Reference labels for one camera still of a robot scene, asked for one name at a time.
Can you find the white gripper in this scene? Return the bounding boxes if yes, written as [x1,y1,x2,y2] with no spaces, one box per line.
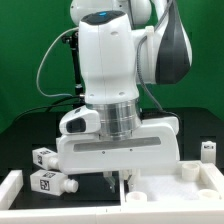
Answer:
[57,122,180,192]

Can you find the white square table top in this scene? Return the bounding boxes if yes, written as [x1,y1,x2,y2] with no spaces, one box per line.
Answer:
[119,161,224,205]

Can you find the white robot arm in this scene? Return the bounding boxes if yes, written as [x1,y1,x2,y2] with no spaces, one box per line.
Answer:
[57,0,192,176]

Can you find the white U-shaped fence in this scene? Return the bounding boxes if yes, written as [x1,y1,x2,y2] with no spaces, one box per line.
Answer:
[0,164,224,224]

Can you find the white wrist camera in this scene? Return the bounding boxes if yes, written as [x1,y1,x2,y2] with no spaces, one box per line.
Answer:
[59,106,101,134]

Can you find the black cable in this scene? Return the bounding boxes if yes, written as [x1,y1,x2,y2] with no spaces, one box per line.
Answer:
[13,95,83,123]

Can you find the grey cable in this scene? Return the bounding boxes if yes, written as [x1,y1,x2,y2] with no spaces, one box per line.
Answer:
[36,27,81,99]

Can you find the black camera stand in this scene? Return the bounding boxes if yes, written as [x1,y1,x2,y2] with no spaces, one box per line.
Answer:
[62,31,83,108]

